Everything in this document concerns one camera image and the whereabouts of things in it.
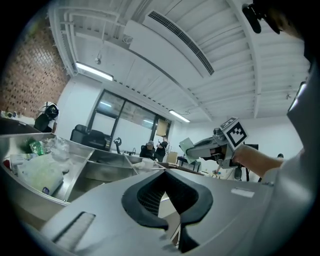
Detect black head-worn camera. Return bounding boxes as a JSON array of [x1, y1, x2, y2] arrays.
[[241, 2, 267, 35]]

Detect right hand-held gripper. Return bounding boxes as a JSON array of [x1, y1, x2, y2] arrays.
[[185, 116, 249, 169]]

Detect white ceiling pipes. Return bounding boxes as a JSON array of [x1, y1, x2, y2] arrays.
[[49, 6, 133, 76]]

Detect person's right forearm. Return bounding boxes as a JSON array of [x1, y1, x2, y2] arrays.
[[232, 144, 285, 179]]

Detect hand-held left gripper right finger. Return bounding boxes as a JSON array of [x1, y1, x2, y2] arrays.
[[164, 168, 274, 256]]

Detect stainless steel cart compartment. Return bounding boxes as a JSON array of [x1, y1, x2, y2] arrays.
[[0, 132, 167, 225]]

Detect clear crumpled plastic bag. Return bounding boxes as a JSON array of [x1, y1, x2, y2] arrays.
[[44, 136, 77, 172]]

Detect black office chair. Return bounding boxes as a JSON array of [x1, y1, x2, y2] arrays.
[[69, 123, 113, 151]]

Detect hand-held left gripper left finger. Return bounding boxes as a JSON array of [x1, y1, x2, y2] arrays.
[[41, 169, 176, 256]]

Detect white small box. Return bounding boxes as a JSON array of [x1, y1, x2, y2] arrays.
[[9, 153, 33, 173]]

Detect black framed glass window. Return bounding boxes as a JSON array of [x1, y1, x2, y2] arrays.
[[87, 88, 174, 152]]

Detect light green item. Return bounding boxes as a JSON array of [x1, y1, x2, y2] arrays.
[[179, 137, 199, 165]]

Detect long ceiling tube light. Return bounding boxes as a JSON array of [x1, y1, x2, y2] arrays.
[[286, 80, 308, 113], [168, 108, 192, 124], [74, 61, 115, 82]]

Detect green snack packet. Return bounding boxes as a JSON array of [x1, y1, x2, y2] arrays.
[[27, 139, 46, 155]]

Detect brown cardboard sheet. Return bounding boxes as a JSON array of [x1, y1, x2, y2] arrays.
[[155, 119, 168, 137]]

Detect white ceiling air vent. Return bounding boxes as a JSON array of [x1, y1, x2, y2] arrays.
[[141, 9, 216, 77]]

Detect black desk stand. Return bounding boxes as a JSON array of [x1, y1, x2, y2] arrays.
[[113, 137, 124, 154]]

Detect white soft tissue pack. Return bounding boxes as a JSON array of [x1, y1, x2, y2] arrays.
[[16, 152, 65, 196]]

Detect brown cardboard box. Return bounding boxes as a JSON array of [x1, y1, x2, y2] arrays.
[[165, 151, 179, 165]]

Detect person's white shirt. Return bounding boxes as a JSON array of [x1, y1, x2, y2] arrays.
[[252, 59, 320, 256]]

